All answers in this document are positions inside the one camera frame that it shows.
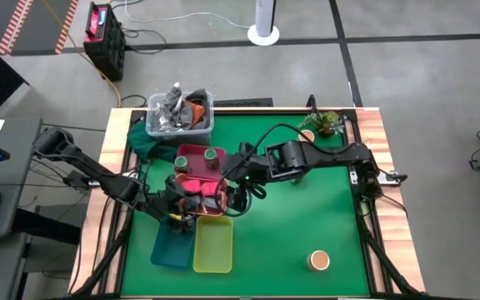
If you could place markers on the dark green cloth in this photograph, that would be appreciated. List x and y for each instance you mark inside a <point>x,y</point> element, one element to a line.
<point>144,141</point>

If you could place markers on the clear plastic storage bin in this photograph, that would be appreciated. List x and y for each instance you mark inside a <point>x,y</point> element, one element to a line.
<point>181,135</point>

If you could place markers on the pink plastic bin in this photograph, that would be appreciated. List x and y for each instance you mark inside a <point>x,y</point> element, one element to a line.
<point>196,152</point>

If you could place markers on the orange cloth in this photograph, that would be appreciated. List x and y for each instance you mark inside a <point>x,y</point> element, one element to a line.
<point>198,112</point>

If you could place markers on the white tower fan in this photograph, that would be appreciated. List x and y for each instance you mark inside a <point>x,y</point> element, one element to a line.
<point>265,21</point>

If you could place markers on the yellow plastic bin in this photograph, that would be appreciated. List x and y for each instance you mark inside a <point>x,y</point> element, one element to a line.
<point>213,246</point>

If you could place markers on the grey checked cloth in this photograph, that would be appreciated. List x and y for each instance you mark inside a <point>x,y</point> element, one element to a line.
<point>173,112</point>

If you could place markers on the potted succulent plant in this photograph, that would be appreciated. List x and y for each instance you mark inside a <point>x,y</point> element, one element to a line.
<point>326,123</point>

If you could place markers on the black crate red top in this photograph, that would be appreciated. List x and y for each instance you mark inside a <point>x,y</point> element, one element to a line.
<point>102,41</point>

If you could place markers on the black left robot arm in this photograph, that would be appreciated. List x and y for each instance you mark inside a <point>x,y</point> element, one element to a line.
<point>52,141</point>

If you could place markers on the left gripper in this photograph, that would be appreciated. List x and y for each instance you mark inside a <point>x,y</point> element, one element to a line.
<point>179,196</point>

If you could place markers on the green-lid spice jar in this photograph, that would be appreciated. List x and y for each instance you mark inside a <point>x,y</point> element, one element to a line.
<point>211,155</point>

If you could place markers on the striped floor mat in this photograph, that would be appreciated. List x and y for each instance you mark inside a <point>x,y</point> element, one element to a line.
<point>40,25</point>

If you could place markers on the grey desk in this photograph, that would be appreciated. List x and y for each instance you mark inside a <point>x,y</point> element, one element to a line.
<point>15,175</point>

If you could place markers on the clear-lid glass jar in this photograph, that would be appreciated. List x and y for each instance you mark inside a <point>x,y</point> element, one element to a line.
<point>181,162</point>

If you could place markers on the orange plastic bin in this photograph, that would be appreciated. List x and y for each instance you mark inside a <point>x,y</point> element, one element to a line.
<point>219,210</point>

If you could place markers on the black table clamp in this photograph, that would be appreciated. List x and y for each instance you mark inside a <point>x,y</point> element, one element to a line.
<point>311,103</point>

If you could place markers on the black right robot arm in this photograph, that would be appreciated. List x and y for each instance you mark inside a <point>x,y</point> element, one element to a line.
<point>294,156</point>

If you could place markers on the dark grey cloth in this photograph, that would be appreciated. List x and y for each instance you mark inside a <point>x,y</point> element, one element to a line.
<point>198,95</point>

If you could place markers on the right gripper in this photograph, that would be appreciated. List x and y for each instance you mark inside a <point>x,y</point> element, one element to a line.
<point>244,185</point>

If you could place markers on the green table mat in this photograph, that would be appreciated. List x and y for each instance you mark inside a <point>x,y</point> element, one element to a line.
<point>286,233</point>

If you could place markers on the gold-lid spice jar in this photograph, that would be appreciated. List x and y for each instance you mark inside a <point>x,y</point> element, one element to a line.
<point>318,260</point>
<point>306,135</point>

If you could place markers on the blue plastic bin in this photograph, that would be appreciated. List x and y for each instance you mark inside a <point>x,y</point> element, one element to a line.
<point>171,250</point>

